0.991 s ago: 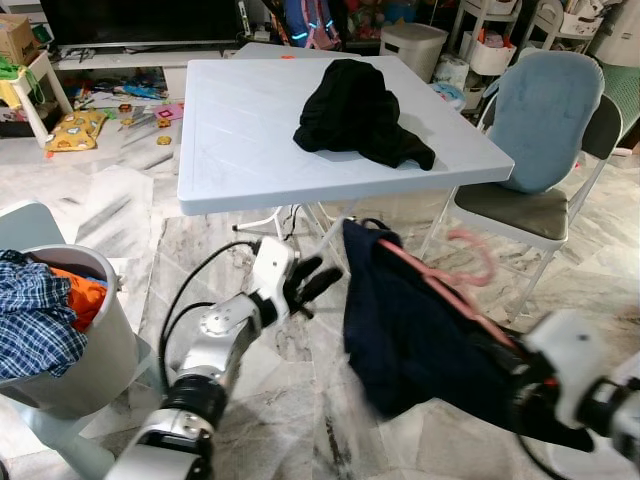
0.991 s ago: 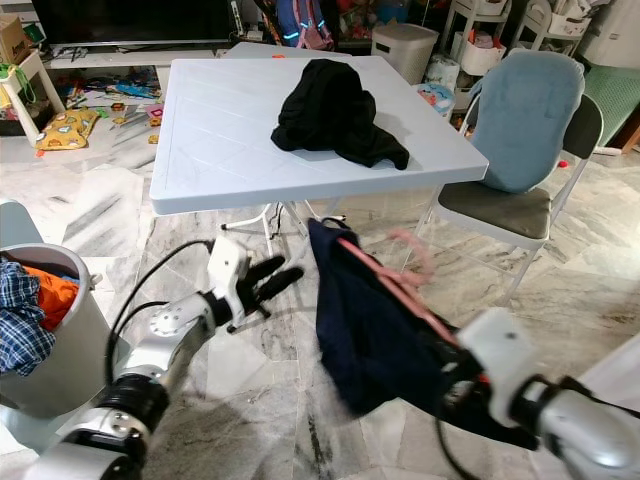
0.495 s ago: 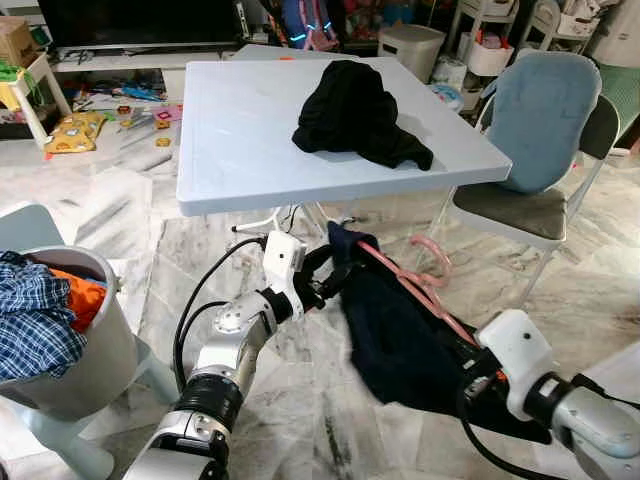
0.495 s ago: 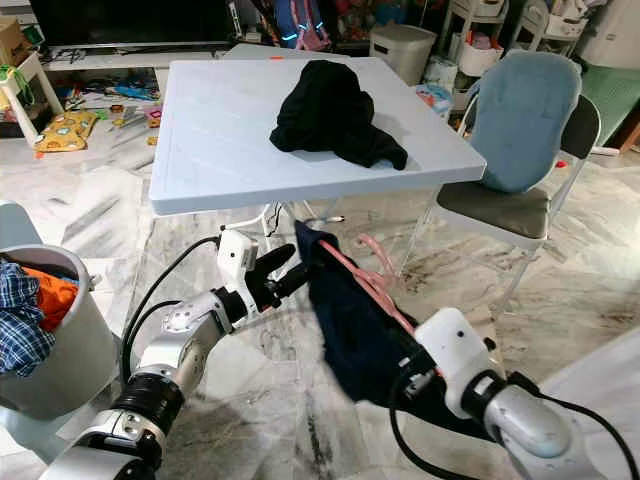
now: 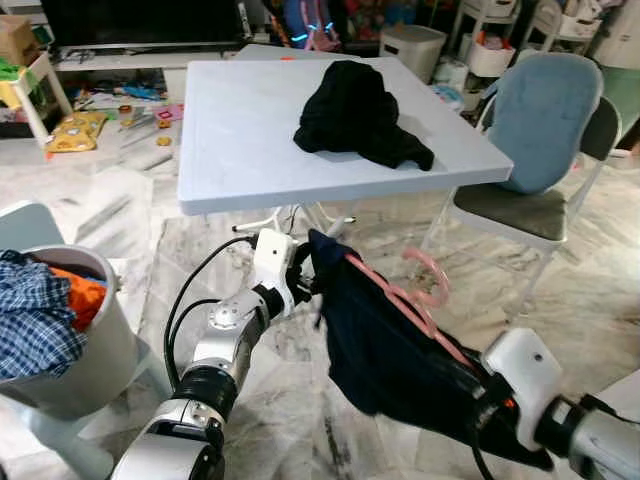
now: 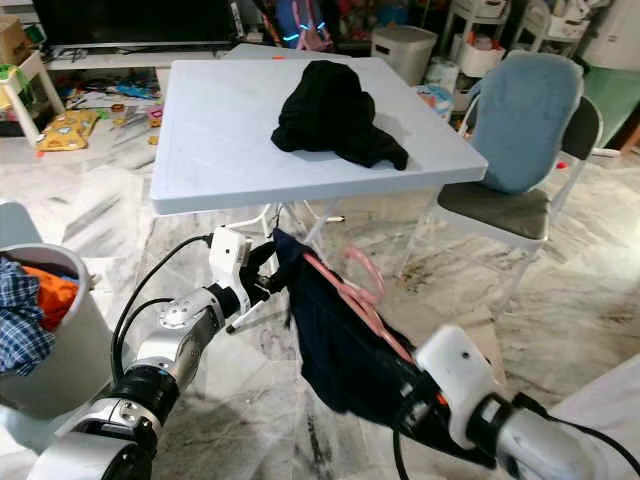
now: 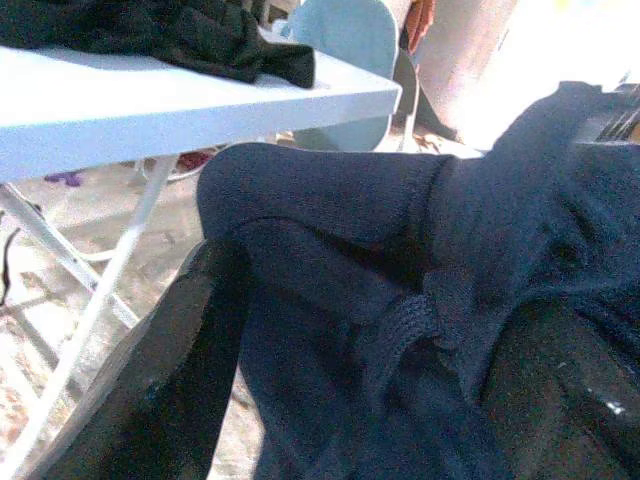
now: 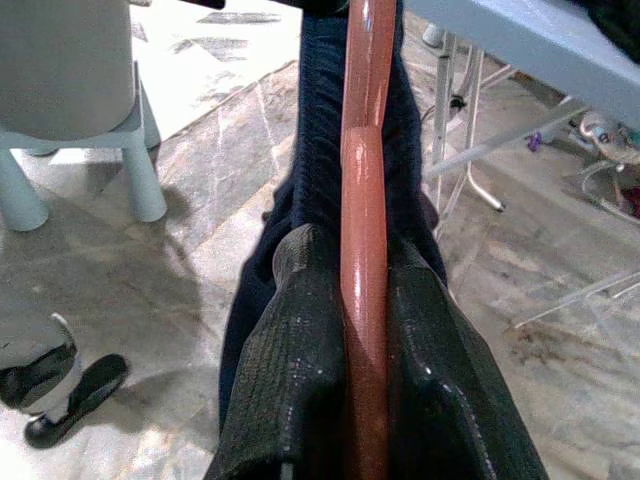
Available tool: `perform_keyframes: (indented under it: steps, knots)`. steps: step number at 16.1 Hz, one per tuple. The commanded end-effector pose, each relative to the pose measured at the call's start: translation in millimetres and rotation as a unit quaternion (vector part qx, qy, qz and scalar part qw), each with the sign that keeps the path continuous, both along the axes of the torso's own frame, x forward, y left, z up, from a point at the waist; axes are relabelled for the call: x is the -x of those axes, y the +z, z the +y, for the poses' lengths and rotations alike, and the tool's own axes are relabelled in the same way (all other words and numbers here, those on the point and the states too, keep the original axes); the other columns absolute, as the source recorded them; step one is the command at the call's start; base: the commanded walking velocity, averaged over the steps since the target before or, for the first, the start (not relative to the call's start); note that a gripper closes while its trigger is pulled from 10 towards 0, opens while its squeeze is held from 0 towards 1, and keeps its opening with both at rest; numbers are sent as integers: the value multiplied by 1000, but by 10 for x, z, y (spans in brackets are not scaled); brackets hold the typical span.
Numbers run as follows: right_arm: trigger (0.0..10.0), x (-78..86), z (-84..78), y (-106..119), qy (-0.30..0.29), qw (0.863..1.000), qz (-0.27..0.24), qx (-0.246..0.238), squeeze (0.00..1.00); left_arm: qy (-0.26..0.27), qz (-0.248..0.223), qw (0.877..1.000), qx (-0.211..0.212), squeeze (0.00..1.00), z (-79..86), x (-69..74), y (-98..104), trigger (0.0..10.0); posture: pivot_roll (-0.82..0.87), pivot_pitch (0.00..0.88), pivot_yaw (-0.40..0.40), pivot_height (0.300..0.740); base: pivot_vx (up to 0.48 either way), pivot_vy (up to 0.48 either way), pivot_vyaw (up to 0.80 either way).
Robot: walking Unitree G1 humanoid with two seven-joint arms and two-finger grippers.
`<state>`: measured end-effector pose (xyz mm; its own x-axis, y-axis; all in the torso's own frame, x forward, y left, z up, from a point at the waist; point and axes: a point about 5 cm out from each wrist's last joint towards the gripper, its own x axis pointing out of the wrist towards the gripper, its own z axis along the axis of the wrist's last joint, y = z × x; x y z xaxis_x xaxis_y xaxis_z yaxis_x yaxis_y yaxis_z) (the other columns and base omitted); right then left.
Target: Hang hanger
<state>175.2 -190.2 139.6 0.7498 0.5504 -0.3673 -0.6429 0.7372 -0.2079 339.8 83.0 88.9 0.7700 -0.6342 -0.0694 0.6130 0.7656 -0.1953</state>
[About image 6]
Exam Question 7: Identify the white storage trolley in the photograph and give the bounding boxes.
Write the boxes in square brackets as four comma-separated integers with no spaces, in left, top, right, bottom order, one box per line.
[510,0,586,56]
[440,0,516,81]

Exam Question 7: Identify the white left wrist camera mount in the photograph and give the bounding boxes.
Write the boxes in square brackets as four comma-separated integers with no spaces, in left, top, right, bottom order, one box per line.
[208,226,253,296]

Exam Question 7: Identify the white lidded bin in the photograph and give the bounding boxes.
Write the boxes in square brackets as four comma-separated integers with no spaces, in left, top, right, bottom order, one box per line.
[370,23,439,86]

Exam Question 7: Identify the black garment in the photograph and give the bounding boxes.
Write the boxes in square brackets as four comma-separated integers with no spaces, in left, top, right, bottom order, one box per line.
[270,60,411,171]

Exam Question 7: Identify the blue plaid shirt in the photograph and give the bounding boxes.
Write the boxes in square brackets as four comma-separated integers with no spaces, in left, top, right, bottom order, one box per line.
[0,258,56,376]

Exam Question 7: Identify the grey laundry basket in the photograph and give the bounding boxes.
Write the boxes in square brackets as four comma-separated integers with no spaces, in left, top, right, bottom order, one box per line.
[0,243,116,421]

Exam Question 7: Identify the light blue folding table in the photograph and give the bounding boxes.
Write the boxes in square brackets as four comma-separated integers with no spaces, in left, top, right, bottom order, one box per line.
[150,57,489,236]

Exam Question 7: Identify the cardboard box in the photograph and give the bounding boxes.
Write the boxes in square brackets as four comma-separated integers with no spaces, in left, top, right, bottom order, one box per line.
[0,15,33,68]

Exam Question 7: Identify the blue chair cushion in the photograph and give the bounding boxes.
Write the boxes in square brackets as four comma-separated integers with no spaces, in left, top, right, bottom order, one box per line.
[470,52,586,196]

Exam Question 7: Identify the black television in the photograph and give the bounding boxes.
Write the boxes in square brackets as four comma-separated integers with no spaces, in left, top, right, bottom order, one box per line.
[32,0,241,51]

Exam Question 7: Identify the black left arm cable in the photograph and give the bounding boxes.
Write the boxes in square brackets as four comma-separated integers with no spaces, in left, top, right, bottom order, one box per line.
[110,233,213,389]
[113,296,176,386]

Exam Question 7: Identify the orange garment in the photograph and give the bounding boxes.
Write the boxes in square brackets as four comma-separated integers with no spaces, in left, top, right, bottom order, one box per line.
[20,265,83,333]

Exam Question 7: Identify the yellow pillow toy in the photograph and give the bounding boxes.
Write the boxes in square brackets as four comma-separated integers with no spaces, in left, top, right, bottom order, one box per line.
[37,110,101,153]

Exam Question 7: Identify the pink plastic hanger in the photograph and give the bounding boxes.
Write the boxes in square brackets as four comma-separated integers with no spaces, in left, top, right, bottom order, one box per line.
[300,245,416,366]

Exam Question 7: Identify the white TV cabinet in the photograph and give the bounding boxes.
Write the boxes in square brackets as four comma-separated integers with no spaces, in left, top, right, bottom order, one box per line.
[45,45,261,73]

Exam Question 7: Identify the blue round printed toy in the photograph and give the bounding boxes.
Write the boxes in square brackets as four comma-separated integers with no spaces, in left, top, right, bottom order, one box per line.
[418,83,456,116]

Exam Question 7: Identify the blue pink backpack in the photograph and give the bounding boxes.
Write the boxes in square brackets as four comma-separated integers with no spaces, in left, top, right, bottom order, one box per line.
[275,0,336,51]

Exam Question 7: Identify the navy blue garment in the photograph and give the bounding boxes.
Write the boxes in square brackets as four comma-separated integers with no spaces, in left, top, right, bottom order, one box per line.
[272,230,496,466]

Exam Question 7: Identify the grey folding chair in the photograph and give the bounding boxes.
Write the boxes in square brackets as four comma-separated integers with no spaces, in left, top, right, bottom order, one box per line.
[400,95,606,301]

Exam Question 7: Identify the light grey folding table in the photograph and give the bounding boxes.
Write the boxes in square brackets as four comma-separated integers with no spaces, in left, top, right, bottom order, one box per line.
[225,43,366,63]

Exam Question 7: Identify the green bag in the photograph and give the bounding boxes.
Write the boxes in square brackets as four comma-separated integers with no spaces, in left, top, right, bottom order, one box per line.
[0,62,26,86]

